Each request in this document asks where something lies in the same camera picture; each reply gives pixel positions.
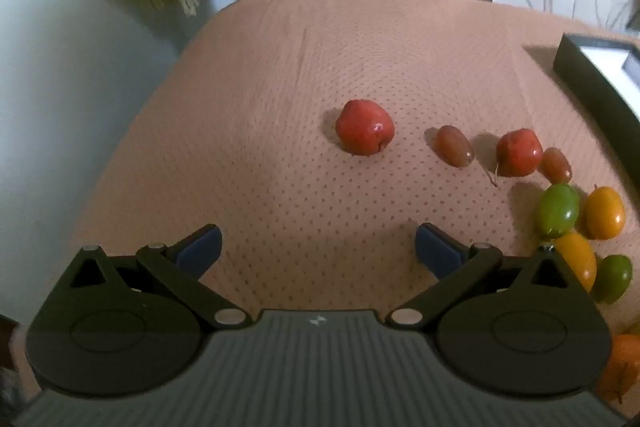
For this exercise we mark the large green tomato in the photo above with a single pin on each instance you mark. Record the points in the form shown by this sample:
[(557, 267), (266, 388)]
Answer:
[(557, 210)]

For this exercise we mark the reddish grape near centre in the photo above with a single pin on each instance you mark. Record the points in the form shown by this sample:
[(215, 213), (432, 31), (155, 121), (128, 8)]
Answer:
[(451, 145)]

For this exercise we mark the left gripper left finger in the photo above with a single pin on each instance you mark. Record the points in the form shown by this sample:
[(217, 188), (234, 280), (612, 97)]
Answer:
[(179, 267)]

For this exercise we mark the salmon dotted tablecloth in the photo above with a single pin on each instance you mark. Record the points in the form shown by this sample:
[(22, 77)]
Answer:
[(242, 133)]

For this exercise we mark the small red apple fruit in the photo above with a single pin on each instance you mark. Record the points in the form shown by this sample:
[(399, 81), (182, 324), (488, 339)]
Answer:
[(516, 154)]

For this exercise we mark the orange tangerine with stem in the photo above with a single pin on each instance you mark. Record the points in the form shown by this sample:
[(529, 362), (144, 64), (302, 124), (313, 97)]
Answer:
[(621, 372)]

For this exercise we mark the large red apple fruit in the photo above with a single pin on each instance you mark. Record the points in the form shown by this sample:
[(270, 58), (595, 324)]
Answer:
[(364, 128)]

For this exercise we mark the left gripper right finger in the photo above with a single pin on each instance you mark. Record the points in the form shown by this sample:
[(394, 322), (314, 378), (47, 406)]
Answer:
[(460, 270)]

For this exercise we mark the black white shallow box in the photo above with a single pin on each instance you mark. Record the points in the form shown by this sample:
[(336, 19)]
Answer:
[(604, 75)]

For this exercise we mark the reddish grape near right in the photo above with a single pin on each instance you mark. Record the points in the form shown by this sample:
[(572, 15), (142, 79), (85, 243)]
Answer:
[(555, 167)]

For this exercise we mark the reddish grape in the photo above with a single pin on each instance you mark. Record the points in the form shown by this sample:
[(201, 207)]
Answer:
[(555, 167), (451, 145)]

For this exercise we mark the small green tomato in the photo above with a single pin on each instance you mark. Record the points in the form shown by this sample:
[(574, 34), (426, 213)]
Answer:
[(614, 276)]

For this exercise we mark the yellow orange kumquat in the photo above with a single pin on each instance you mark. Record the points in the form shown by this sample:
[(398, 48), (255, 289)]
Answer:
[(579, 256), (604, 213)]

